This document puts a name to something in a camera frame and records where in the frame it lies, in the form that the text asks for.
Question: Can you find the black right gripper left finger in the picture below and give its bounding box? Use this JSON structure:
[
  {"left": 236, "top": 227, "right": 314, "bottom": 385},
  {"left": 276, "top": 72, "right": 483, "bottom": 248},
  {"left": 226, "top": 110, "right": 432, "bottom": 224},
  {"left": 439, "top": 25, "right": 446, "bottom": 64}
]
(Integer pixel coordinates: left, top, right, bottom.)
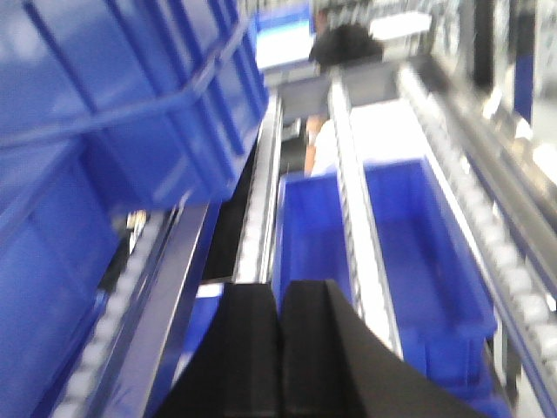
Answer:
[{"left": 155, "top": 284, "right": 279, "bottom": 417}]

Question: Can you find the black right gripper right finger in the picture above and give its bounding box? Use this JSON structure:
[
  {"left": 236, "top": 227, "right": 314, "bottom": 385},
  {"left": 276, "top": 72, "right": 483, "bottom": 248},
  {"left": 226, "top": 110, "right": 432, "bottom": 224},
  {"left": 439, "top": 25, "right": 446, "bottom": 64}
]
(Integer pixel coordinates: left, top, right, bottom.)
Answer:
[{"left": 281, "top": 280, "right": 480, "bottom": 417}]

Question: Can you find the blue crate lower layer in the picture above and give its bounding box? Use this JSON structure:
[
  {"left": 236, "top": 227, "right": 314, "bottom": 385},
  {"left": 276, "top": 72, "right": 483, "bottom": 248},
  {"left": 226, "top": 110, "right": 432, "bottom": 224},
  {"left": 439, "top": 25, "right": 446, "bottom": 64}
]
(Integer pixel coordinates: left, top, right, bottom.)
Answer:
[{"left": 273, "top": 158, "right": 496, "bottom": 404}]

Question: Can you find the white roller track middle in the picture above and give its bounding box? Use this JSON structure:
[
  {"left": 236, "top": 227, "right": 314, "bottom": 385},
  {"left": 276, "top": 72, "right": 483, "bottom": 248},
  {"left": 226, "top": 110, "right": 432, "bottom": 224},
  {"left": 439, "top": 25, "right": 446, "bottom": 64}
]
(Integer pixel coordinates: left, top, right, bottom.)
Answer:
[{"left": 334, "top": 92, "right": 404, "bottom": 359}]

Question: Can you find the white roller track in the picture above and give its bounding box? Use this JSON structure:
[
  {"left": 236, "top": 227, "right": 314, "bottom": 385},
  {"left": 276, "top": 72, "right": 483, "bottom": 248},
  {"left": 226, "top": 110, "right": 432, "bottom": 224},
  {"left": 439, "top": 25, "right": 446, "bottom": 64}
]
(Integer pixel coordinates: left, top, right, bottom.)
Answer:
[
  {"left": 52, "top": 205, "right": 218, "bottom": 417},
  {"left": 397, "top": 65, "right": 556, "bottom": 417},
  {"left": 334, "top": 92, "right": 404, "bottom": 359}
]

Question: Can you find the white roller track left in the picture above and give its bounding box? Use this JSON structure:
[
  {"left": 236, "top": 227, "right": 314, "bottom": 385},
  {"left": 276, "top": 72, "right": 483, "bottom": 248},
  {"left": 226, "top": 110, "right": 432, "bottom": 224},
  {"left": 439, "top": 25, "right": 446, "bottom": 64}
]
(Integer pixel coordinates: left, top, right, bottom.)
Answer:
[{"left": 52, "top": 205, "right": 218, "bottom": 417}]

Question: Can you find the large blue crate with foam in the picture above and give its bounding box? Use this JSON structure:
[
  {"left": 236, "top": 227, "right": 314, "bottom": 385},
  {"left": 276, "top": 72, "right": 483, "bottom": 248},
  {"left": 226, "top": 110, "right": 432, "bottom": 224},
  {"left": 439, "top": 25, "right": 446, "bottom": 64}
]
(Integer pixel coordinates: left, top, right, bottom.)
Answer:
[{"left": 0, "top": 143, "right": 197, "bottom": 418}]

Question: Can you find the white roller track right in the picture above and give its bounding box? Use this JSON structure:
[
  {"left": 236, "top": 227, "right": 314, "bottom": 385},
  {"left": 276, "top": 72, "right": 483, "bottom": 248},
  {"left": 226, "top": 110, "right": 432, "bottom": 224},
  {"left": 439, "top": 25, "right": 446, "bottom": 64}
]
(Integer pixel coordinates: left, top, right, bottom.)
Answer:
[{"left": 397, "top": 65, "right": 556, "bottom": 417}]

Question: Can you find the blue crate upper middle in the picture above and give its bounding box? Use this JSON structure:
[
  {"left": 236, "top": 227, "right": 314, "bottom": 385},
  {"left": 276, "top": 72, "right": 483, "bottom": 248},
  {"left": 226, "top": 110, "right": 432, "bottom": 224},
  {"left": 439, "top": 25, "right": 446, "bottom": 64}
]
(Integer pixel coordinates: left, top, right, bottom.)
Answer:
[{"left": 0, "top": 0, "right": 271, "bottom": 210}]

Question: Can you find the person in white shirt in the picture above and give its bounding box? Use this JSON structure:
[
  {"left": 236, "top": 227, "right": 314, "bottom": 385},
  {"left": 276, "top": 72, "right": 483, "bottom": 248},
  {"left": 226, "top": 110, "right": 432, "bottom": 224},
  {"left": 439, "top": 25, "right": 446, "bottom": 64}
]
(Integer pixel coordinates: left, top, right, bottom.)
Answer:
[{"left": 304, "top": 24, "right": 384, "bottom": 174}]

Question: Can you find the steel divider rail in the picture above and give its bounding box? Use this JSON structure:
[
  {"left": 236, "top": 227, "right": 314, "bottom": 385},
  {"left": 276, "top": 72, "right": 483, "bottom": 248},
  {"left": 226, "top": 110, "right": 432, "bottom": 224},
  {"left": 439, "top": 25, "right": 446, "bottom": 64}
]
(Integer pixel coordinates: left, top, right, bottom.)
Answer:
[{"left": 232, "top": 94, "right": 283, "bottom": 284}]

